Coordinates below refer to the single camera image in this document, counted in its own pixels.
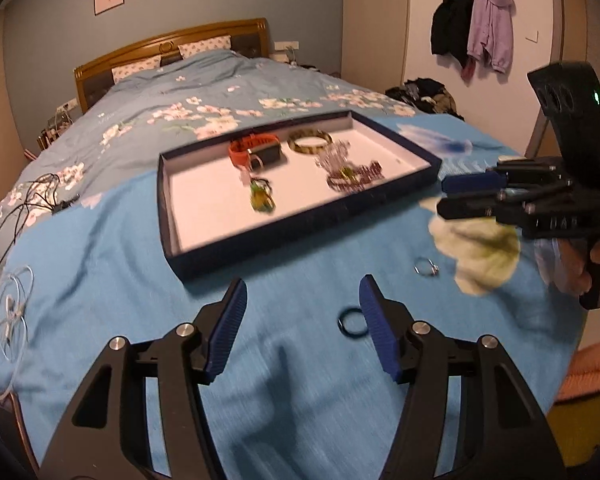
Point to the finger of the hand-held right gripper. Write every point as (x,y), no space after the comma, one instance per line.
(470,181)
(467,207)

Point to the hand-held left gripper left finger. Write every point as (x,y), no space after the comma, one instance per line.
(227,332)

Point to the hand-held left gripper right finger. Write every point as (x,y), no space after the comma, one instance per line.
(377,330)

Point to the navy patterned tray box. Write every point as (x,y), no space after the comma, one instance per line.
(205,200)

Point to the person's right hand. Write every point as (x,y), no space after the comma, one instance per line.
(572,265)

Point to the pile of dark clothes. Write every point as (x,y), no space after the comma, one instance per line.
(425,95)

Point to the light blue blanket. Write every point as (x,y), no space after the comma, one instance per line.
(105,270)

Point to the wooden door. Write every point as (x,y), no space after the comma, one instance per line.
(590,10)

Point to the black jacket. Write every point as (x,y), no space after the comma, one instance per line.
(450,25)

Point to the purple jacket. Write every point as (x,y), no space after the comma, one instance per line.
(492,25)

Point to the green brown bangle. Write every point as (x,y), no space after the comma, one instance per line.
(305,146)

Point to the pink knit sweater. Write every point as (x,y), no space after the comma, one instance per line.
(595,370)

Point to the blue floral duvet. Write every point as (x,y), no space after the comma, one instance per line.
(145,125)

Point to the yellow fabric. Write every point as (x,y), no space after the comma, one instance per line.
(585,430)

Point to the cluttered bedside table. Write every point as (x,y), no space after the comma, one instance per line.
(57,122)

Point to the floral print pillow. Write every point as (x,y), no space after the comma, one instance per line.
(205,46)
(135,69)

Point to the wooden bed headboard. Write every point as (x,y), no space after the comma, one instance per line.
(130,50)

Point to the white wall switch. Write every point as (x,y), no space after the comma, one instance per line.
(531,38)

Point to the white wall socket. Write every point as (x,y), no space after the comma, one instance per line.
(286,46)

